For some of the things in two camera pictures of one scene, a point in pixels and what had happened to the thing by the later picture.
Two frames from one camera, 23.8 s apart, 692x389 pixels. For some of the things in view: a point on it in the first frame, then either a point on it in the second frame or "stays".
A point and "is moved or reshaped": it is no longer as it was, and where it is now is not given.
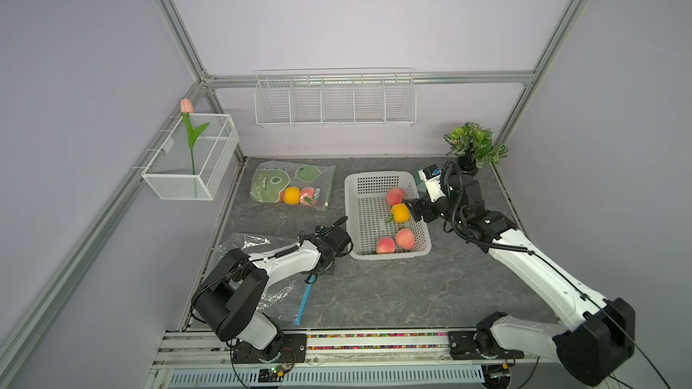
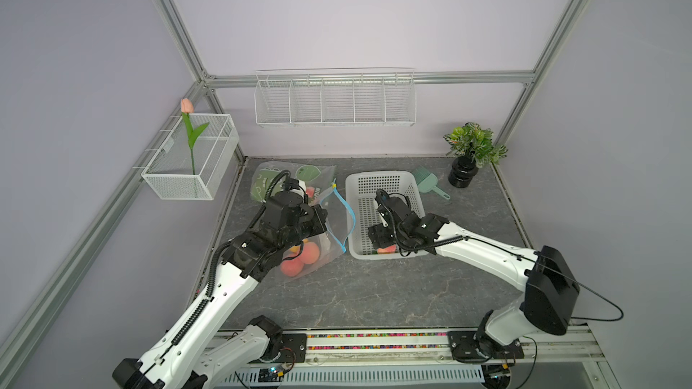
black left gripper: [331, 268] -> [317, 216]
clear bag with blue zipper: [282, 303] is moved or reshaped
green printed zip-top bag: [293, 183] stays
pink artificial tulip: [186, 106] stays
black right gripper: [415, 208] -> [375, 235]
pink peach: [385, 245] stays
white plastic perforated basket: [368, 212] stays
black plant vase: [466, 162] stays
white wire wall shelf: [332, 97] stays
